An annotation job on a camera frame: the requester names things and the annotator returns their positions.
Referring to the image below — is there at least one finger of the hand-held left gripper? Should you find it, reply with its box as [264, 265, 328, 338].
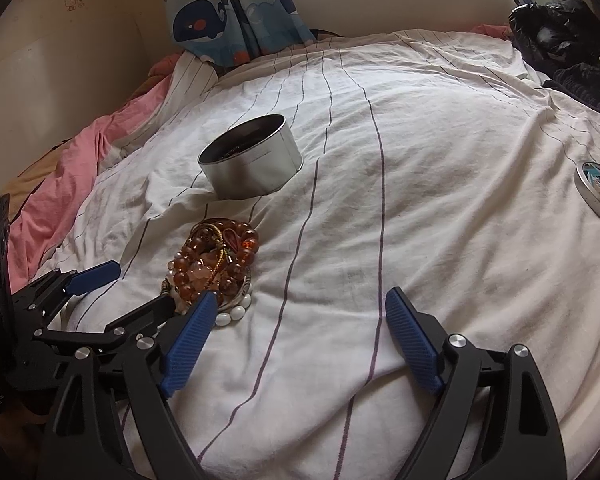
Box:
[30, 292, 181, 361]
[10, 260, 122, 341]

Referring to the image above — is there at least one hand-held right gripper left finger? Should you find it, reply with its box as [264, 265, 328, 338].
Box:
[42, 290, 218, 480]

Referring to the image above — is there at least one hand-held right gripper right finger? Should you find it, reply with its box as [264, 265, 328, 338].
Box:
[385, 287, 568, 480]

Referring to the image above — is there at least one pile of bracelets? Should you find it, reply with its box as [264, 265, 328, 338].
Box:
[161, 217, 260, 330]

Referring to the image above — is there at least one round metal tin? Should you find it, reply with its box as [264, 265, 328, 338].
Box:
[197, 114, 305, 200]

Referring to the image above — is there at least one pink blanket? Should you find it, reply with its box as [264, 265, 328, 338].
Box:
[7, 52, 191, 293]

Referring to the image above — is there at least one tan bed sheet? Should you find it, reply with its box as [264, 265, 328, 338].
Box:
[0, 150, 66, 221]

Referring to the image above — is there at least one white striped bed sheet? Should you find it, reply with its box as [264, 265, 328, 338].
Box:
[10, 27, 600, 480]

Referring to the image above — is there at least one dark clothing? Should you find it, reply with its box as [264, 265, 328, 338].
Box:
[542, 55, 600, 126]

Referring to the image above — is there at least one black plastic bag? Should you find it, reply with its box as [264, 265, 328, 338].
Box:
[508, 0, 600, 67]

